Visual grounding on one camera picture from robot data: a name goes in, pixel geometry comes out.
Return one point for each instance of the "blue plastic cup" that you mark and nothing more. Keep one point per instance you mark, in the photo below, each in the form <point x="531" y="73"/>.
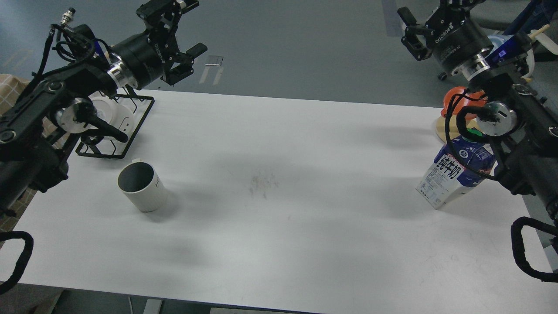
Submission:
<point x="501" y="43"/>

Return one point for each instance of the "blue white milk carton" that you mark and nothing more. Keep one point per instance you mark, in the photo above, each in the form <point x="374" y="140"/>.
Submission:
<point x="447" y="179"/>

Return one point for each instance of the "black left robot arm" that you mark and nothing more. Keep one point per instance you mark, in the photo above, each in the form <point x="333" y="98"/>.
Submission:
<point x="55" y="110"/>

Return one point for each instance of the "black wire dish rack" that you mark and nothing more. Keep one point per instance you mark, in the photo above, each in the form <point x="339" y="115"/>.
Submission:
<point x="108" y="147"/>

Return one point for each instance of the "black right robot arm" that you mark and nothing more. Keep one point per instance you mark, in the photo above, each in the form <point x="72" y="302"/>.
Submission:
<point x="514" y="122"/>

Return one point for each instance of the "wooden cup tree stand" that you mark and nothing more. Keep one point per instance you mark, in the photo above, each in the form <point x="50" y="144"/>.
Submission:
<point x="528" y="64"/>

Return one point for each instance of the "orange plastic cup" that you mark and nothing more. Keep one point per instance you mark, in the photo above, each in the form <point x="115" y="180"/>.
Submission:
<point x="476" y="99"/>

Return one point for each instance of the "white ribbed ceramic mug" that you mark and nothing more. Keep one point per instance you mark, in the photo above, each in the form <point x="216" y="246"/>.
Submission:
<point x="142" y="185"/>

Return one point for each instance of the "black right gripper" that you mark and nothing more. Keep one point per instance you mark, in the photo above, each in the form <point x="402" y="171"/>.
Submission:
<point x="454" y="40"/>

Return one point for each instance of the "checkered beige cloth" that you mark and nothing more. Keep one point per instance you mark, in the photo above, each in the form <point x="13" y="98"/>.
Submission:
<point x="11" y="87"/>

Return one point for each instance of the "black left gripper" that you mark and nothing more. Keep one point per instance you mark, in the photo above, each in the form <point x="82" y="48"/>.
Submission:
<point x="154" y="54"/>

